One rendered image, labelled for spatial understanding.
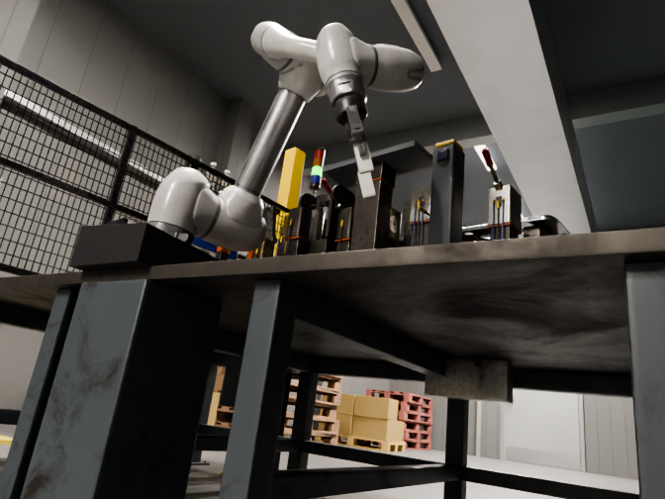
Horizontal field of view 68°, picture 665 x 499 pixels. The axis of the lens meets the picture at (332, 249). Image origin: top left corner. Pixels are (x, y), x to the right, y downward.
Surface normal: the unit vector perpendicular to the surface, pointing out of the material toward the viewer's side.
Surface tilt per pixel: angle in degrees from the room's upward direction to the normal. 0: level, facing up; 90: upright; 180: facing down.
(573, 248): 90
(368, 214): 90
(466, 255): 90
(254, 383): 90
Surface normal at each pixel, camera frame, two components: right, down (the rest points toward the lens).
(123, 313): -0.51, -0.33
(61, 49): 0.85, -0.07
